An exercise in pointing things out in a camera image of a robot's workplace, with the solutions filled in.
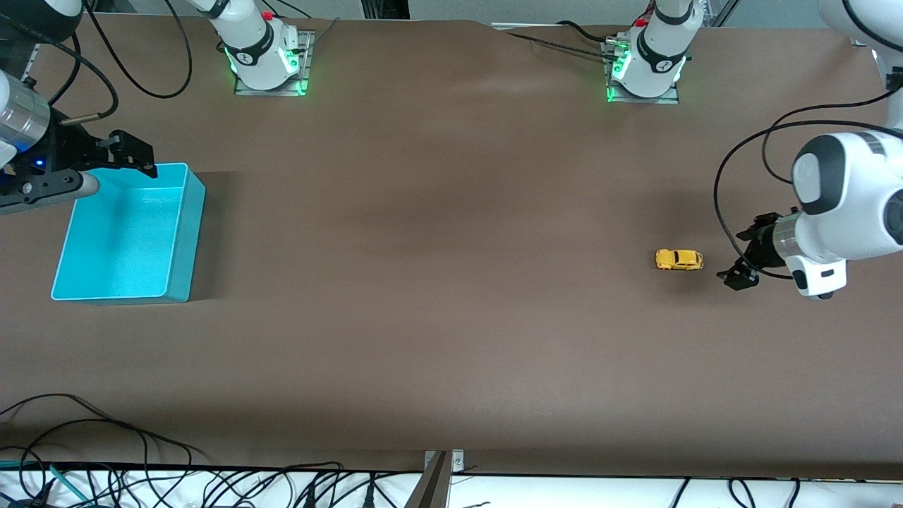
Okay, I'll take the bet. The yellow beetle toy car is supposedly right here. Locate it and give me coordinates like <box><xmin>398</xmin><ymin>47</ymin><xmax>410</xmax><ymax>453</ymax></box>
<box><xmin>655</xmin><ymin>248</ymin><xmax>705</xmax><ymax>272</ymax></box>

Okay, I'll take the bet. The turquoise plastic bin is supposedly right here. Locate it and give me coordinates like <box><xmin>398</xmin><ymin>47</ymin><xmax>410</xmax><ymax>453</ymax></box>
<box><xmin>51</xmin><ymin>163</ymin><xmax>207</xmax><ymax>304</ymax></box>

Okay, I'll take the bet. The dark box behind table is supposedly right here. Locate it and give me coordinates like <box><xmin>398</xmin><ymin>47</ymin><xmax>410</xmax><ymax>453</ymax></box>
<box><xmin>361</xmin><ymin>0</ymin><xmax>411</xmax><ymax>20</ymax></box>

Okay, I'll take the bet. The brown table cover mat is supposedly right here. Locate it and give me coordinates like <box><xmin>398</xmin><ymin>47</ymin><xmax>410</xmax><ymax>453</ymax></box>
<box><xmin>0</xmin><ymin>16</ymin><xmax>903</xmax><ymax>482</ymax></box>

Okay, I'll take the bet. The grey metal bar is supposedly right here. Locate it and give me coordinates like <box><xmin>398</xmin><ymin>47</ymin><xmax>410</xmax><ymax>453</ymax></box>
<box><xmin>404</xmin><ymin>452</ymin><xmax>450</xmax><ymax>508</ymax></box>

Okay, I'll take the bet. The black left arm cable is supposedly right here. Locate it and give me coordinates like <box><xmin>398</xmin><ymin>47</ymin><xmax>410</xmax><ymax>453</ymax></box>
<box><xmin>714</xmin><ymin>120</ymin><xmax>903</xmax><ymax>282</ymax></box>
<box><xmin>760</xmin><ymin>88</ymin><xmax>900</xmax><ymax>186</ymax></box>

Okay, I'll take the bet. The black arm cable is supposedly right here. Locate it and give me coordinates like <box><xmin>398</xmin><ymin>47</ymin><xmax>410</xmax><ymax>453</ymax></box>
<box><xmin>714</xmin><ymin>120</ymin><xmax>903</xmax><ymax>282</ymax></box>
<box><xmin>760</xmin><ymin>88</ymin><xmax>900</xmax><ymax>186</ymax></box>
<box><xmin>0</xmin><ymin>14</ymin><xmax>119</xmax><ymax>128</ymax></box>
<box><xmin>83</xmin><ymin>0</ymin><xmax>193</xmax><ymax>99</ymax></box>

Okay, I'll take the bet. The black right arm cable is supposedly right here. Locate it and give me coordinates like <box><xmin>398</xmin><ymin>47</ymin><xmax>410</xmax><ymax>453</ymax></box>
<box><xmin>0</xmin><ymin>14</ymin><xmax>119</xmax><ymax>128</ymax></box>
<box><xmin>83</xmin><ymin>0</ymin><xmax>193</xmax><ymax>99</ymax></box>

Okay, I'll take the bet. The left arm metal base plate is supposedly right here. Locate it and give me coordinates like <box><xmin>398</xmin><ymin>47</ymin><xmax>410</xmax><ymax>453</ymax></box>
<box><xmin>601</xmin><ymin>39</ymin><xmax>682</xmax><ymax>105</ymax></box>

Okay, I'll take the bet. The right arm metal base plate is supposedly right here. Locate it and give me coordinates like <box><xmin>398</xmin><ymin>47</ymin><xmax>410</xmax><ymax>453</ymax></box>
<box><xmin>234</xmin><ymin>30</ymin><xmax>315</xmax><ymax>97</ymax></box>

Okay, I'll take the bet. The aluminium frame post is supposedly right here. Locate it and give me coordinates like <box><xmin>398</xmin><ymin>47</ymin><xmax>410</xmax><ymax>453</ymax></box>
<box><xmin>705</xmin><ymin>0</ymin><xmax>740</xmax><ymax>28</ymax></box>

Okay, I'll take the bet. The thin black table cable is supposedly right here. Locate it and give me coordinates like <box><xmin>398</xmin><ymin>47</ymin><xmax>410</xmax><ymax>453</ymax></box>
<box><xmin>0</xmin><ymin>393</ymin><xmax>207</xmax><ymax>468</ymax></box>
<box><xmin>0</xmin><ymin>419</ymin><xmax>152</xmax><ymax>470</ymax></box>

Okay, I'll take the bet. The black base supply cable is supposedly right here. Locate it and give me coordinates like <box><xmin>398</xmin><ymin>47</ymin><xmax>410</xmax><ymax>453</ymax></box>
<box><xmin>504</xmin><ymin>31</ymin><xmax>610</xmax><ymax>60</ymax></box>

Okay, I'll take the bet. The teal cable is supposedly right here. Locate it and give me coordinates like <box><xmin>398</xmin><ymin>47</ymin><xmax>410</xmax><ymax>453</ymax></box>
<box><xmin>0</xmin><ymin>459</ymin><xmax>94</xmax><ymax>504</ymax></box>

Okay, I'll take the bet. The silver metal edge bracket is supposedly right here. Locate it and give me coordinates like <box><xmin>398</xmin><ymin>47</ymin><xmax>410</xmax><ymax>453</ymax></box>
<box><xmin>423</xmin><ymin>449</ymin><xmax>465</xmax><ymax>473</ymax></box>

